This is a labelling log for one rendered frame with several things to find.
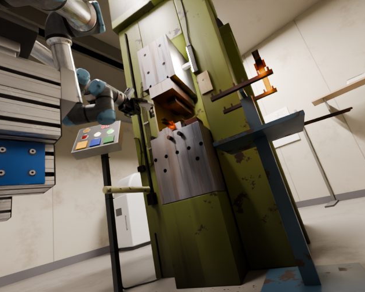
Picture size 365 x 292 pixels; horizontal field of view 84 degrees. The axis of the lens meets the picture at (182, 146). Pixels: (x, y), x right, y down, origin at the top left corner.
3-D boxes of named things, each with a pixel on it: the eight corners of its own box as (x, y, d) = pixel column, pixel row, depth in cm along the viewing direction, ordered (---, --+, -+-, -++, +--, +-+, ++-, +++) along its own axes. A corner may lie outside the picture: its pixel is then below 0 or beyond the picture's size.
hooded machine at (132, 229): (143, 243, 411) (134, 179, 451) (163, 240, 375) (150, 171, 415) (113, 252, 362) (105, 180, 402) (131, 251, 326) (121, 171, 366)
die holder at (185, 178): (216, 190, 115) (197, 120, 128) (161, 204, 129) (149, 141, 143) (238, 190, 163) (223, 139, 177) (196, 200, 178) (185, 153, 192)
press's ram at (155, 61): (185, 68, 148) (174, 27, 160) (143, 91, 163) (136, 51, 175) (205, 92, 184) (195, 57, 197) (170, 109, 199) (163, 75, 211)
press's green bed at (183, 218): (241, 285, 100) (216, 190, 115) (176, 289, 115) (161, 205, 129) (257, 253, 149) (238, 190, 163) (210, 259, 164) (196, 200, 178)
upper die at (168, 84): (172, 87, 150) (170, 77, 153) (150, 98, 158) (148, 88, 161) (195, 107, 187) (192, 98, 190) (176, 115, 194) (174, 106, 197)
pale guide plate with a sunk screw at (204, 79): (212, 88, 148) (207, 69, 153) (201, 94, 151) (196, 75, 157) (214, 90, 150) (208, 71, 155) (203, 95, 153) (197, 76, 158)
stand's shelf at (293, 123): (305, 113, 81) (303, 109, 81) (213, 146, 98) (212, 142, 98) (303, 131, 106) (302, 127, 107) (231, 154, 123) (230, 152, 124)
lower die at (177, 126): (182, 131, 139) (179, 120, 142) (158, 141, 147) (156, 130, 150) (204, 142, 176) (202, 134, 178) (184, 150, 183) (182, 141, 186)
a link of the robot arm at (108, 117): (93, 129, 90) (91, 107, 93) (119, 124, 91) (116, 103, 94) (86, 121, 83) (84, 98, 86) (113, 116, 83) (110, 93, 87)
